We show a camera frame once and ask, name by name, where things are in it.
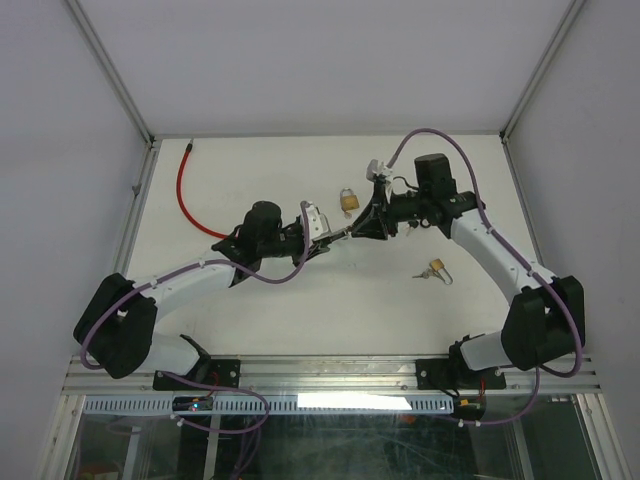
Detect small padlock key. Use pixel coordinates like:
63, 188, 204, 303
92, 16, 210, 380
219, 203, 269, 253
414, 269, 433, 279

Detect white slotted cable duct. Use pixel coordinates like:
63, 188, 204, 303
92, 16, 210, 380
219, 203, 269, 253
84, 392, 454, 417

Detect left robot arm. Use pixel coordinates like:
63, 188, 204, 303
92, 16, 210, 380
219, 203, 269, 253
73, 201, 349, 389

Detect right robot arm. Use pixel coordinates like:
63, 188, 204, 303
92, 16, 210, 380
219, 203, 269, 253
351, 154, 585, 387

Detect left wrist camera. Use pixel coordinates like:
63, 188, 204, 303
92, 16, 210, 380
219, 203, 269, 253
303, 201, 331, 241

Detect large brass padlock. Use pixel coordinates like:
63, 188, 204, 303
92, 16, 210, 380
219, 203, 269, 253
339, 188, 360, 219

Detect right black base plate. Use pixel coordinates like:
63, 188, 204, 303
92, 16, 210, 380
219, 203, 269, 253
415, 357, 506, 392

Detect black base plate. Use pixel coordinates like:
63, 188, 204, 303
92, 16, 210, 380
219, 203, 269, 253
415, 357, 506, 392
152, 357, 241, 391

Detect small brass padlock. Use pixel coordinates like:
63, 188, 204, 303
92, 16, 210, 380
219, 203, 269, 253
429, 259, 454, 286

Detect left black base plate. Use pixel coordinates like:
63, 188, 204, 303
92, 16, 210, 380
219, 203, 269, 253
152, 357, 241, 391

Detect red cable lock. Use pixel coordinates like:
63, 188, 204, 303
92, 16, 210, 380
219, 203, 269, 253
175, 138, 227, 240

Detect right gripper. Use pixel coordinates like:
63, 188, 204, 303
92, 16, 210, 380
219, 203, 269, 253
351, 183, 431, 241

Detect black keys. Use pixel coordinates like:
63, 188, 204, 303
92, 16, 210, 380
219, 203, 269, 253
404, 221, 419, 236

